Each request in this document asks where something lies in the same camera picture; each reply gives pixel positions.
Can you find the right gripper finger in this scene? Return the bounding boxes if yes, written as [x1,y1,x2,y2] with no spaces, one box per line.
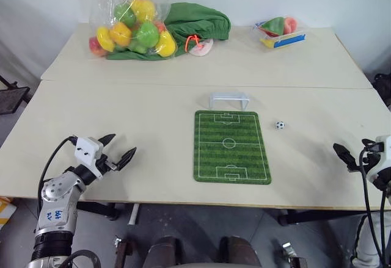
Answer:
[332,142,358,173]

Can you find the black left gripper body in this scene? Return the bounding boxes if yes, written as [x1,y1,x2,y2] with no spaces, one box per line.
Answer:
[96,153,120,176]

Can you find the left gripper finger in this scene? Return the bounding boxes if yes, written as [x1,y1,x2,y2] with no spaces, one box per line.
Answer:
[97,133,117,155]
[116,147,137,172]

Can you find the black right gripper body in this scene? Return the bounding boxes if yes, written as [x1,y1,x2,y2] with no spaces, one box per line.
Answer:
[354,151,371,173]

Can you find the green soccer field mat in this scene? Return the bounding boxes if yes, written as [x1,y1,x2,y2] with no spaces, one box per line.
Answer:
[192,110,272,186]

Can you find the black table leg beam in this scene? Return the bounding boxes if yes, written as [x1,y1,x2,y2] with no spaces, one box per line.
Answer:
[76,201,120,221]
[277,209,369,227]

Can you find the white table leg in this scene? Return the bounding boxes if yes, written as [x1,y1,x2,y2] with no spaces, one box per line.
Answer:
[127,203,142,226]

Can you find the black object at table side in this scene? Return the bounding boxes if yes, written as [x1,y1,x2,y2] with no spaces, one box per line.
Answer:
[373,73,391,110]

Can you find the red toy apple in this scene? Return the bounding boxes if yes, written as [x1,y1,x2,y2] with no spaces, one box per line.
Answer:
[89,36,108,57]

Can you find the dark rounded shape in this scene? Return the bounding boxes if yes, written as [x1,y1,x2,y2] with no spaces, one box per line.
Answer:
[148,236,181,266]
[219,236,262,267]

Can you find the yellow toy lemon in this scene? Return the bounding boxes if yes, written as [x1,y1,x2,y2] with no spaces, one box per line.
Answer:
[96,26,116,51]

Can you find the black metal stand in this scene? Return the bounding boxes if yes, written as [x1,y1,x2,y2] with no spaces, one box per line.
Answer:
[0,74,32,116]

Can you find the orange-yellow toy bell pepper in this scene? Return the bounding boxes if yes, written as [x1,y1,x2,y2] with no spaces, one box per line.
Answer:
[109,21,133,46]

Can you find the yellow and white box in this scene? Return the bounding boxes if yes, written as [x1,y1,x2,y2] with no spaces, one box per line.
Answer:
[0,197,18,230]

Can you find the yellow toy pear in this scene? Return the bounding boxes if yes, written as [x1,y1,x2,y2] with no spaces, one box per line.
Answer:
[155,31,177,57]

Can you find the green toy apple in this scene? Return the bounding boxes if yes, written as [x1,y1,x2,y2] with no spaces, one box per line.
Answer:
[135,21,161,48]

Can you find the white miniature goal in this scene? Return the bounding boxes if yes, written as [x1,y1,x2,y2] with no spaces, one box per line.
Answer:
[208,92,250,110]

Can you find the large clear plastic bag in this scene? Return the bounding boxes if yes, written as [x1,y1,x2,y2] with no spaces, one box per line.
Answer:
[88,0,180,60]

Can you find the green toy bell pepper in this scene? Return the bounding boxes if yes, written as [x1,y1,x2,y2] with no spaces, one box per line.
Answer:
[114,2,137,27]

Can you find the yellow toy bell pepper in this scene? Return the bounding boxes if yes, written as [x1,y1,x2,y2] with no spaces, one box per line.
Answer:
[131,0,157,22]

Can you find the small clear zip bag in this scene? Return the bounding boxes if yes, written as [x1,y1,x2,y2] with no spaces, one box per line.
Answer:
[252,15,309,50]

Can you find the toy watermelon slice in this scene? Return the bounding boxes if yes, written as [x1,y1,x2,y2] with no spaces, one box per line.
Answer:
[259,16,286,36]

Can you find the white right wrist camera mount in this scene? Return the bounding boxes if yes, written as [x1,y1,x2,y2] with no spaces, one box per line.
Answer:
[365,135,391,184]

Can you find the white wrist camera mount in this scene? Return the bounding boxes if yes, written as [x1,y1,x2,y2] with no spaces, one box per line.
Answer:
[74,137,105,179]
[365,135,391,184]

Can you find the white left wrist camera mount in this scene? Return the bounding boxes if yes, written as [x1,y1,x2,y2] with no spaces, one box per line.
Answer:
[74,137,105,179]

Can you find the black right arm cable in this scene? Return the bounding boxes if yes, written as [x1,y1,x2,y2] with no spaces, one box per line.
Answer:
[358,139,387,267]

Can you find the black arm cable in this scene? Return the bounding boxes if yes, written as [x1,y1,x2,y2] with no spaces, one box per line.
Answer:
[37,136,78,220]
[358,139,387,267]

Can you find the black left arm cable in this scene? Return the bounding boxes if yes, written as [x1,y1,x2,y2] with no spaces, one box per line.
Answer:
[37,136,78,220]

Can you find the orange drawstring cord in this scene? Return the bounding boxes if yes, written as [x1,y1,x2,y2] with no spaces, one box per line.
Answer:
[184,34,205,53]

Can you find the green drawstring cloth bag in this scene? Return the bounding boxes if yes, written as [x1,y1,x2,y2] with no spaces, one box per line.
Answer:
[106,2,232,62]

